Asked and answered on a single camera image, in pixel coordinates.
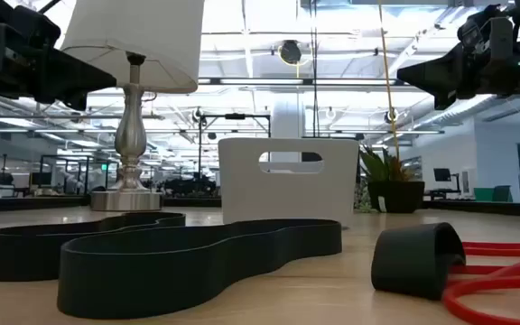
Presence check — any yellow hanging cable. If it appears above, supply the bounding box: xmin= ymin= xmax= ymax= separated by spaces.
xmin=376 ymin=0 xmax=401 ymax=163

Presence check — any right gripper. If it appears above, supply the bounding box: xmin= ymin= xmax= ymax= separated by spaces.
xmin=396 ymin=0 xmax=520 ymax=111

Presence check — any black ceiling cable reel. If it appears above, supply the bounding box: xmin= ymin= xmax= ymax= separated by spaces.
xmin=277 ymin=39 xmax=304 ymax=67

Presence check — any red rubber tube band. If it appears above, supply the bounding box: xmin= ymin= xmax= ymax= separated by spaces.
xmin=441 ymin=241 xmax=520 ymax=325

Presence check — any white plastic bin with handles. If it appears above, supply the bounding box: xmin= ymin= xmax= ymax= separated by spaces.
xmin=218 ymin=137 xmax=360 ymax=228

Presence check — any succulent plant in black pot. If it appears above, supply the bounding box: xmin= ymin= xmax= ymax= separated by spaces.
xmin=358 ymin=144 xmax=426 ymax=214

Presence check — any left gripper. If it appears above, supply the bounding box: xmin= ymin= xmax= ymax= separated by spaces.
xmin=0 ymin=0 xmax=117 ymax=112

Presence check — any short wide black rubber band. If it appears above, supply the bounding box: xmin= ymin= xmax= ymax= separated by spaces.
xmin=370 ymin=221 xmax=468 ymax=302

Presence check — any silver table lamp, white shade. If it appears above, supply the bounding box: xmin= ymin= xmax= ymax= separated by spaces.
xmin=60 ymin=0 xmax=206 ymax=212

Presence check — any long black rubber band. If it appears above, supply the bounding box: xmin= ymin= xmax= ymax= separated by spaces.
xmin=0 ymin=211 xmax=187 ymax=283
xmin=56 ymin=218 xmax=343 ymax=320

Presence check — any black background frame stand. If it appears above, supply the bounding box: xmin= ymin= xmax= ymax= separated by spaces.
xmin=198 ymin=112 xmax=273 ymax=181

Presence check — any black hanging cable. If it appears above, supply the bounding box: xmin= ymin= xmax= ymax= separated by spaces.
xmin=310 ymin=0 xmax=320 ymax=139

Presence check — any dark green chair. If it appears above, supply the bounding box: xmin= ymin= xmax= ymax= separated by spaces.
xmin=492 ymin=184 xmax=514 ymax=203

